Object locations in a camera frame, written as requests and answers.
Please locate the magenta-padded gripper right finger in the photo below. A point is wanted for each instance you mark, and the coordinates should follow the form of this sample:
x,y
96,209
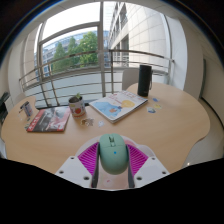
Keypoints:
x,y
151,170

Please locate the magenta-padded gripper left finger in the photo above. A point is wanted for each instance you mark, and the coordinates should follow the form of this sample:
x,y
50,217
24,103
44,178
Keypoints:
x,y
71,170

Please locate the mint green computer mouse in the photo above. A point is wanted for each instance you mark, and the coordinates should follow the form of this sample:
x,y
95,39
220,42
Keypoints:
x,y
114,156

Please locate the small cartoon sticker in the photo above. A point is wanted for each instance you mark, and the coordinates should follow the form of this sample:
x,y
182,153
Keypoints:
x,y
87,122

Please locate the small round white sticker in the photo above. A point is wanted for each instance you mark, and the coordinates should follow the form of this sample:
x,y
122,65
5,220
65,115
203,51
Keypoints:
x,y
101,123

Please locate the red cover magazine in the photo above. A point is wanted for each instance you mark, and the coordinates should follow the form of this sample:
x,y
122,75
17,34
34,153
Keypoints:
x,y
50,119

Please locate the small round blue sticker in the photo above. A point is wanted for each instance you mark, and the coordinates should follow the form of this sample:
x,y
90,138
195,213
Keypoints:
x,y
151,110
155,99

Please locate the small round yellow sticker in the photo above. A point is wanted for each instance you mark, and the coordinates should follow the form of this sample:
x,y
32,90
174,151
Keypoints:
x,y
157,107

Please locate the blue and yellow picture book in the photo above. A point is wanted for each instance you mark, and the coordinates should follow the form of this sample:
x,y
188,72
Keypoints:
x,y
116,106

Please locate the black cylindrical speaker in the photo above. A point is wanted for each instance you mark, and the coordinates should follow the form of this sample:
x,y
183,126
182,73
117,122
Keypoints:
x,y
144,81

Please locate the white chair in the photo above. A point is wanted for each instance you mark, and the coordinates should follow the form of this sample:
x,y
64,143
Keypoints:
x,y
130,78

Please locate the black and white printer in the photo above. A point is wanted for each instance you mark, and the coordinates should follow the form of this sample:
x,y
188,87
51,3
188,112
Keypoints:
x,y
3,105

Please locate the metal balcony railing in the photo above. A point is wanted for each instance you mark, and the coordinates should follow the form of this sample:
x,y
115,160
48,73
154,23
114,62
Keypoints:
x,y
66,71

